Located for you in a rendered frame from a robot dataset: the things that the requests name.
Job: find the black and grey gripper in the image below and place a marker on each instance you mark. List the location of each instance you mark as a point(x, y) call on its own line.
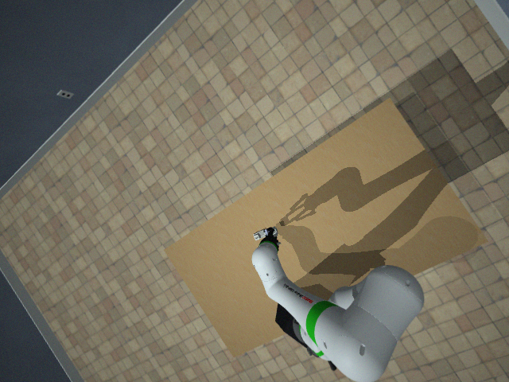
point(270, 232)

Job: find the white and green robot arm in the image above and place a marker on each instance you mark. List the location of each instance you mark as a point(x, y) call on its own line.
point(358, 337)

